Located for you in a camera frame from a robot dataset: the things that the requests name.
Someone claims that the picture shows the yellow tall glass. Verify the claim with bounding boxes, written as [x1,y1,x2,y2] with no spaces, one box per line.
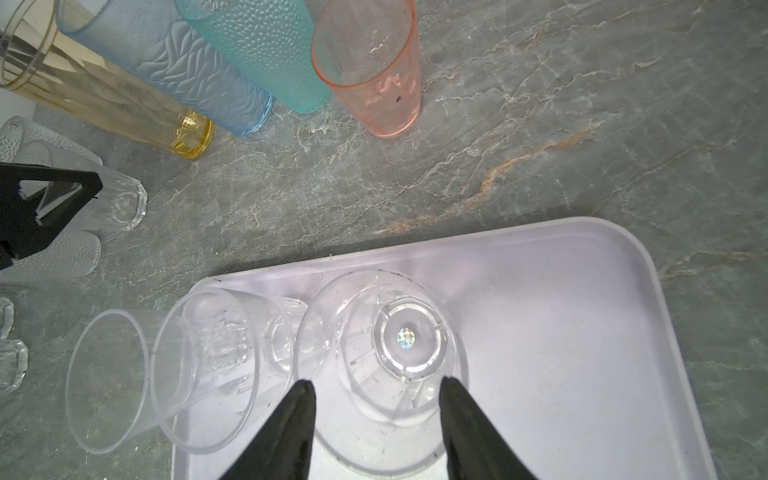
[1,1,214,159]

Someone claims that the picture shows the lilac plastic tray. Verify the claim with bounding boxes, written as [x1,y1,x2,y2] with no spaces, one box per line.
[201,217,716,479]

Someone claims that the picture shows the clear faceted glass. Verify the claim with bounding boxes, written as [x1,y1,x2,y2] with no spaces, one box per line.
[293,269,469,478]
[65,309,167,455]
[1,297,29,396]
[149,287,308,455]
[12,140,148,231]

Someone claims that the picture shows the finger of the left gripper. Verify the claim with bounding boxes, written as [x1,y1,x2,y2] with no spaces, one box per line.
[1,163,104,269]

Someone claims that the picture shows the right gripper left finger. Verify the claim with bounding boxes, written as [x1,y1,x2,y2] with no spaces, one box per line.
[221,380,316,480]

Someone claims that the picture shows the teal tall glass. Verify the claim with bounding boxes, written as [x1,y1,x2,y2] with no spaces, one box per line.
[175,0,330,114]

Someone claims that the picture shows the pink short glass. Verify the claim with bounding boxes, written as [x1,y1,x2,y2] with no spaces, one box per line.
[310,0,421,139]

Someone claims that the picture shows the frosted clear tall glass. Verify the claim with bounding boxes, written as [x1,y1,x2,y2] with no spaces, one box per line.
[1,116,103,284]

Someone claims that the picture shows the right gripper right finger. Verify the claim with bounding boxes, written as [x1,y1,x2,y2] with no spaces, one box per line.
[439,376,536,480]

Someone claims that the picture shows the blue tall glass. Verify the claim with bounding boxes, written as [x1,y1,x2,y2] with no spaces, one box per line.
[55,0,273,136]

